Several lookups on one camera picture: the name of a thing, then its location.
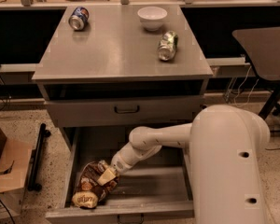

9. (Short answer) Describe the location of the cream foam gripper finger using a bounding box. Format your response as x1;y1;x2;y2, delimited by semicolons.
97;167;117;186

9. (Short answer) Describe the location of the brown chip bag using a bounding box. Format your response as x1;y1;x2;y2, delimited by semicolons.
72;160;119;209

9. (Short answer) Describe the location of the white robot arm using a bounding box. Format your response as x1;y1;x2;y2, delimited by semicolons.
102;105;270;224

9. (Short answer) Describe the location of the open grey middle drawer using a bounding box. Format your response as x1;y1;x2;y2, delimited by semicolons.
46;126;193;224

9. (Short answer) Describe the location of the closed grey top drawer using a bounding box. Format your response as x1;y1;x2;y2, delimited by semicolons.
45;95;204;127

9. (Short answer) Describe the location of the grey drawer cabinet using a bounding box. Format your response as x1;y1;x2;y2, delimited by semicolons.
33;5;212;146

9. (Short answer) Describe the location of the black bar left floor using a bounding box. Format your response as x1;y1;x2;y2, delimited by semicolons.
27;123;50;191

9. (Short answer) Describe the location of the cardboard box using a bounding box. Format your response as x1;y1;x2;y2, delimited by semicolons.
0;128;32;219

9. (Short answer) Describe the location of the green soda can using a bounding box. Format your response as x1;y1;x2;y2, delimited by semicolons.
157;31;178;61

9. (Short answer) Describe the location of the blue soda can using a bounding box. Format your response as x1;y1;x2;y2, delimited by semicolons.
68;7;89;31

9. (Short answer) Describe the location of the white bowl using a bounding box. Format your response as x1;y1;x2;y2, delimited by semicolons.
137;7;167;31

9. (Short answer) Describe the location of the dark chair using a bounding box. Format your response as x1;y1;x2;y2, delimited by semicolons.
232;27;280;119

